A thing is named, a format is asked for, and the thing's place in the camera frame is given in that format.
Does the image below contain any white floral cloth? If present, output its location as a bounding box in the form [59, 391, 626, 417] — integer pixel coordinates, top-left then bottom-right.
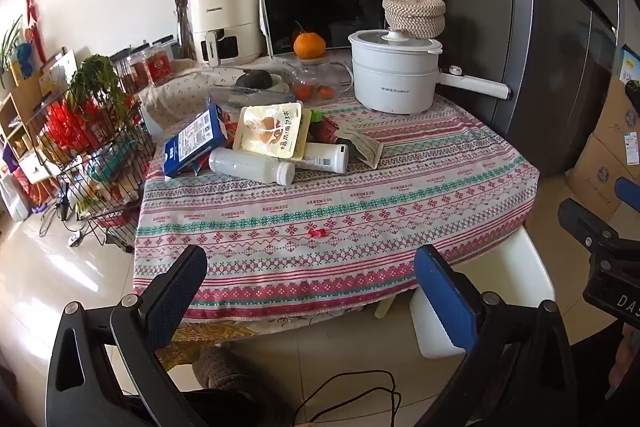
[137, 58, 301, 135]

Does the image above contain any white electric cooking pot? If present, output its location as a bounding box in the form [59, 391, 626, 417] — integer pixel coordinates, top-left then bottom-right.
[348, 27, 514, 114]

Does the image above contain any yellow patterned cloth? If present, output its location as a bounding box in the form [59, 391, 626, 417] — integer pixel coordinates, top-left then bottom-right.
[159, 321, 257, 372]

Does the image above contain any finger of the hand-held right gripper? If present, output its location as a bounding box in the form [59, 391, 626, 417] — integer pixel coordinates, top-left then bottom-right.
[558, 198, 640, 324]
[615, 177, 640, 208]

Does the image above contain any wooden shelf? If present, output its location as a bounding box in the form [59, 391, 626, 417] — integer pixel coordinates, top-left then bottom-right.
[0, 49, 81, 220]

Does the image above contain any black cable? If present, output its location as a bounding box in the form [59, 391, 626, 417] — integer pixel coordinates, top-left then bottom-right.
[294, 369, 402, 427]

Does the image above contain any white plastic bottle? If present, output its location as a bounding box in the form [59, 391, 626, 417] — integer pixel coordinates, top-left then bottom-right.
[208, 147, 296, 186]

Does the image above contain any dark lid glass jar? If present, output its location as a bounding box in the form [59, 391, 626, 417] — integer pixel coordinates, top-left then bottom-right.
[112, 49, 151, 94]

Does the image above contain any beige snack packet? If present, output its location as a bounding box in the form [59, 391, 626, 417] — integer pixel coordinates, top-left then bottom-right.
[232, 102, 312, 160]

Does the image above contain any green leafy vegetable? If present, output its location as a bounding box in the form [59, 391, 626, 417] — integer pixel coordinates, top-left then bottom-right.
[69, 54, 133, 120]

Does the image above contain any cream air fryer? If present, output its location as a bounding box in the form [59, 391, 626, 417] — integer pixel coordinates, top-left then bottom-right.
[188, 0, 265, 68]

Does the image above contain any black microwave oven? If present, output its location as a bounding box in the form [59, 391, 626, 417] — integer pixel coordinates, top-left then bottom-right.
[260, 0, 420, 58]

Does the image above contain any brown knit slipper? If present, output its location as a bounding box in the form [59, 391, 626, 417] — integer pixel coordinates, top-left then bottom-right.
[192, 345, 252, 392]

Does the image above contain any dark red wrapper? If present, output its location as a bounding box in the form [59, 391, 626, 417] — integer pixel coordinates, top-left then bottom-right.
[312, 116, 352, 144]

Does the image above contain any orange with stem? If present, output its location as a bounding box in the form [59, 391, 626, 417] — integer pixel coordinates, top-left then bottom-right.
[293, 22, 327, 60]

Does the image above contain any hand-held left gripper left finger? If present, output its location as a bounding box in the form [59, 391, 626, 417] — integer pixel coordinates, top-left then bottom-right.
[45, 246, 208, 427]

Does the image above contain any dark green squash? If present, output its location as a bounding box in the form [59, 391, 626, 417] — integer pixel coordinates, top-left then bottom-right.
[235, 69, 274, 91]

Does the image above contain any beige paper sachet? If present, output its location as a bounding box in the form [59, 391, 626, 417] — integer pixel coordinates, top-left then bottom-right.
[342, 129, 384, 169]

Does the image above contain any red plastic bag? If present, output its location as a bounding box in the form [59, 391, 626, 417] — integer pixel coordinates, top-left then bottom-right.
[39, 99, 103, 162]

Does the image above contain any grey refrigerator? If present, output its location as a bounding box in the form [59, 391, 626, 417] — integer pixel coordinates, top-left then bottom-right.
[411, 0, 640, 180]

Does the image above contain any large cardboard box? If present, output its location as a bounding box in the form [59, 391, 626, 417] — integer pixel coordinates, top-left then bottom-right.
[565, 133, 640, 222]

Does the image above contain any blue cardboard box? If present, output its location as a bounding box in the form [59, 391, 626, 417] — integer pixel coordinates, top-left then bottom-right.
[163, 103, 229, 180]

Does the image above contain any woven lidded basket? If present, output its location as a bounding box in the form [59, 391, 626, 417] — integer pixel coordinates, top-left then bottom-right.
[382, 0, 447, 39]

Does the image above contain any white plastic stool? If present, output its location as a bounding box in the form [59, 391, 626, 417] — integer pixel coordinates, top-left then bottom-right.
[409, 226, 557, 359]

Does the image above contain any black wire rack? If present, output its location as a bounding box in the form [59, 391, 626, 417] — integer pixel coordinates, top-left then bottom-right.
[24, 56, 157, 254]

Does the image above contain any glass teapot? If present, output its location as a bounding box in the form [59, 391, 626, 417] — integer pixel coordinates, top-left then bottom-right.
[286, 56, 357, 104]

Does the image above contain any white tube with barcode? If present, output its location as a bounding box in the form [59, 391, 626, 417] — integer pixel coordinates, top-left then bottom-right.
[299, 142, 350, 174]

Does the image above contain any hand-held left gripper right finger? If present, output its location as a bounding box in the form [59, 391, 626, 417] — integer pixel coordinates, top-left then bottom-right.
[414, 244, 592, 427]

